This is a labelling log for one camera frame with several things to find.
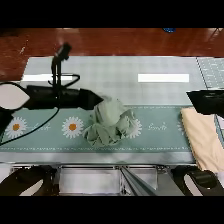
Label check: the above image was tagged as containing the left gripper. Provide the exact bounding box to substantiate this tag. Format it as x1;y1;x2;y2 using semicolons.
25;84;84;111

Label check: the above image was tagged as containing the pale green shirt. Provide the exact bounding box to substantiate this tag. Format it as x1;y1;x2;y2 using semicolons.
82;96;143;148

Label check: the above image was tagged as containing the cream garment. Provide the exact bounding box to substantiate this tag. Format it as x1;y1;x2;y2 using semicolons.
180;106;224;174

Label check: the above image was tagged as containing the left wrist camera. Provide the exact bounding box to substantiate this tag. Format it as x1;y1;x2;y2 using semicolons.
49;42;73;88

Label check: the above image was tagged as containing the silver frame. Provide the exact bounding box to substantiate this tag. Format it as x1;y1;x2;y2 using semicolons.
0;162;224;197

